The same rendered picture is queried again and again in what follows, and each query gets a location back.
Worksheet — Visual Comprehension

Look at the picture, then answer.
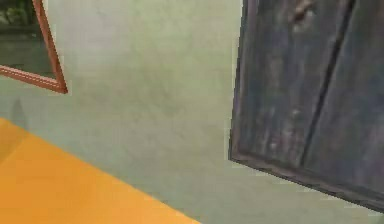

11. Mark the dark grey framed picture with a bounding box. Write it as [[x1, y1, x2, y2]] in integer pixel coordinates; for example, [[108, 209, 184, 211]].
[[228, 0, 384, 213]]

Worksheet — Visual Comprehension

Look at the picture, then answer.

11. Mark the red-framed window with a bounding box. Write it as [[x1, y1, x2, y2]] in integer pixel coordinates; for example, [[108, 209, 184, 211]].
[[0, 0, 69, 95]]

